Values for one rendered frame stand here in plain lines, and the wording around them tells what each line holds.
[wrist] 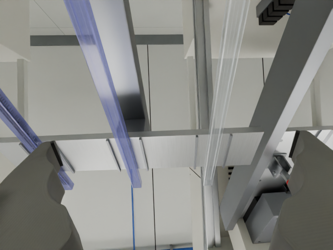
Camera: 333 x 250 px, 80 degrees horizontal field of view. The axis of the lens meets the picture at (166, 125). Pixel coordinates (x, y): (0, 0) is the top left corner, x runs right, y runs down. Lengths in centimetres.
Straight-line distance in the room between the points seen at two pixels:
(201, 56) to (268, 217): 43
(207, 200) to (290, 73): 41
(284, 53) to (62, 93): 206
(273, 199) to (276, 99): 22
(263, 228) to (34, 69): 226
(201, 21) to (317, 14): 42
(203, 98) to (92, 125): 162
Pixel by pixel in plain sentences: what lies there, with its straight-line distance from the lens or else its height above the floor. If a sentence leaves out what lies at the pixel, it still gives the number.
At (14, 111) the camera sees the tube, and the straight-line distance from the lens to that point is 26.
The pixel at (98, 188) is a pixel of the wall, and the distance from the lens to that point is 214.
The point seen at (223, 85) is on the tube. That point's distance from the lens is 19.
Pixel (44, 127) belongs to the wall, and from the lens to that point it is 225.
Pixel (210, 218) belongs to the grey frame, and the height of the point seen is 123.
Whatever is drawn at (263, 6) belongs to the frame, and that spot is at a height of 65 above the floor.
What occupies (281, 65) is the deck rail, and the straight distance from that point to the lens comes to 32.
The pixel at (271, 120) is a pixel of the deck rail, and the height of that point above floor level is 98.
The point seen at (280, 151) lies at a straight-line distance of 40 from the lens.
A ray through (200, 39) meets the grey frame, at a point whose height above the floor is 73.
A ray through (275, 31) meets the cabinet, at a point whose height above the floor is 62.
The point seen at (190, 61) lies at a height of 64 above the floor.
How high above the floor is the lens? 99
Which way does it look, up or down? 2 degrees down
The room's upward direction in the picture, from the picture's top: 178 degrees clockwise
